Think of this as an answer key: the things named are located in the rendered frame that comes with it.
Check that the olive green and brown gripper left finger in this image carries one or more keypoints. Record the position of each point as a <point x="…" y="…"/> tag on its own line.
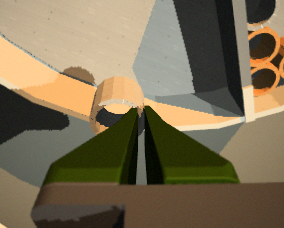
<point x="110" y="156"/>

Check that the orange metal sleeve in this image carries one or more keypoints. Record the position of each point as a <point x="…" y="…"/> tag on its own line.
<point x="266" y="49"/>
<point x="267" y="79"/>
<point x="278" y="60"/>

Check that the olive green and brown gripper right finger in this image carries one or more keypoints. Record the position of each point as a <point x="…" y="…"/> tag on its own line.
<point x="173" y="157"/>

